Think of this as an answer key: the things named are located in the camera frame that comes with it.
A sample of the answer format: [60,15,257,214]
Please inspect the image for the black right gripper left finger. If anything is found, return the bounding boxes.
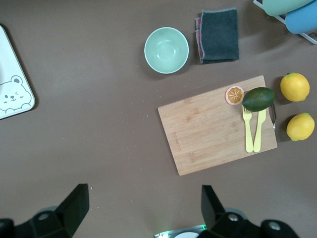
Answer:
[14,183,90,238]

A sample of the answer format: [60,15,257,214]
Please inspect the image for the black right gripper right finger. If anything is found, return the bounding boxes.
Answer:
[197,184,261,238]

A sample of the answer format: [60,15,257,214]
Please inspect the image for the bamboo cutting board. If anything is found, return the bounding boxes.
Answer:
[158,75,278,176]

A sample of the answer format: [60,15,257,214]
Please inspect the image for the yellow plastic fork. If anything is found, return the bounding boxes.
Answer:
[242,106,254,153]

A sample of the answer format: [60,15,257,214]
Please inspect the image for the orange slice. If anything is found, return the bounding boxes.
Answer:
[224,85,245,106]

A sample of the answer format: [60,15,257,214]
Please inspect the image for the yellow lemon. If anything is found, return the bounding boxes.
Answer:
[280,72,311,102]
[286,112,316,141]

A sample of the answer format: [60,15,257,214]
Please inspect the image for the dark green avocado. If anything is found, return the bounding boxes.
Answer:
[242,87,275,112]

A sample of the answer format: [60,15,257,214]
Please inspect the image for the cream tray with bear print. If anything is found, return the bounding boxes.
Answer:
[0,24,36,120]

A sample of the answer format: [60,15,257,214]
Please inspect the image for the mint green bowl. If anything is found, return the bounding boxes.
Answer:
[144,27,190,74]

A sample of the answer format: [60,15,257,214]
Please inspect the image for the pink folded cloth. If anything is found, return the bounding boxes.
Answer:
[194,16,206,58]

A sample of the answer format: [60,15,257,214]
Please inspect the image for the dark grey folded cloth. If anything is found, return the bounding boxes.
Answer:
[199,7,240,64]

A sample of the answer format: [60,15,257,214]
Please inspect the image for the blue cup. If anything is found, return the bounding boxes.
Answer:
[284,2,317,35]

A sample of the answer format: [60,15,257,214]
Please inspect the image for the pale green cup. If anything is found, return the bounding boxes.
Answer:
[262,0,315,17]

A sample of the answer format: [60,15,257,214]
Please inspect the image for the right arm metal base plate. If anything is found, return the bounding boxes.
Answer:
[153,224,207,238]

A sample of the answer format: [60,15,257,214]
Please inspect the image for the white wire rack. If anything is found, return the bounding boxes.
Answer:
[253,0,317,45]

